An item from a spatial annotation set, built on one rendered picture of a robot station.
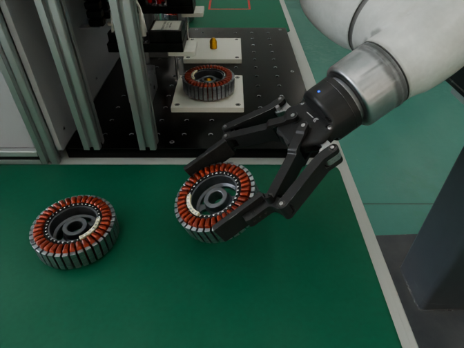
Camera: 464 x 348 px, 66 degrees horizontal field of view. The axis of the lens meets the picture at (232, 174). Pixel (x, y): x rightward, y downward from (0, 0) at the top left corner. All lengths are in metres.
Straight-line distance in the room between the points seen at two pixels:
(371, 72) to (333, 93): 0.05
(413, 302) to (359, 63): 1.11
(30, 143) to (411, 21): 0.61
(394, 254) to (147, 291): 1.20
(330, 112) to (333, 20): 0.17
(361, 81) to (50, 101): 0.48
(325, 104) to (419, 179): 1.55
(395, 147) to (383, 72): 1.69
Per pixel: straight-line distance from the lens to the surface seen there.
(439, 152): 2.21
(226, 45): 1.05
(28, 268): 0.56
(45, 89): 0.66
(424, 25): 0.48
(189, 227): 0.45
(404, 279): 1.49
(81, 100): 0.63
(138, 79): 0.59
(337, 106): 0.44
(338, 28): 0.56
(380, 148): 2.09
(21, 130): 0.71
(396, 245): 1.59
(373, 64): 0.46
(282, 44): 1.09
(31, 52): 0.64
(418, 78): 0.48
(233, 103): 0.75
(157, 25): 0.76
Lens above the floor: 1.15
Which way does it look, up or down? 41 degrees down
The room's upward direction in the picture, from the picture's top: straight up
